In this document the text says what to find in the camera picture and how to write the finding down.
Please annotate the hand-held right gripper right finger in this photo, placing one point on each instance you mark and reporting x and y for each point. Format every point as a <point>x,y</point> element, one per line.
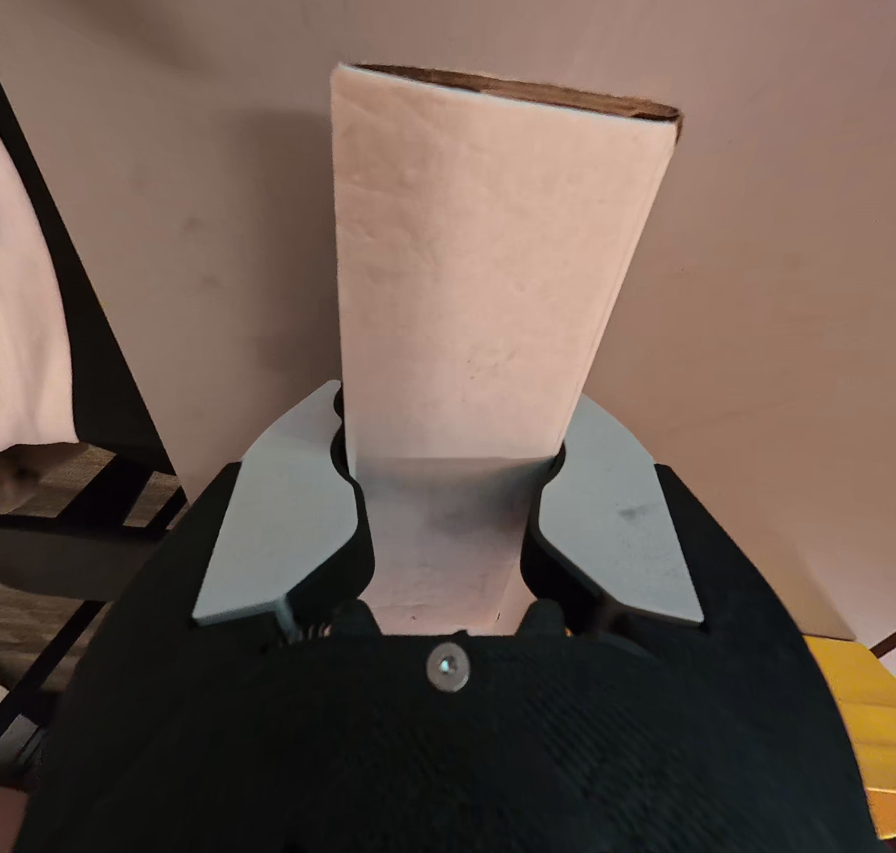
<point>616,517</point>

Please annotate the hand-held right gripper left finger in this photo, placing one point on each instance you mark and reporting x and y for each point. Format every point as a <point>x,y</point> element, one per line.
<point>280,517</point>

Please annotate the white cardboard box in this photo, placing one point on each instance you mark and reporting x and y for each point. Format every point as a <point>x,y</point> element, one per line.
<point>483,272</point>

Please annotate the black office chair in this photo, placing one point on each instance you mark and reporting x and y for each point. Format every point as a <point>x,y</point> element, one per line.
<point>105,489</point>

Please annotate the person's white shirt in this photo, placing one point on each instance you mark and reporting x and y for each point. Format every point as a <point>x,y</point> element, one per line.
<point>28,342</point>

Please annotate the yellow plastic bin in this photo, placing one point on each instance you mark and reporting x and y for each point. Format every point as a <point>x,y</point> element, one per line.
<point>864,713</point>

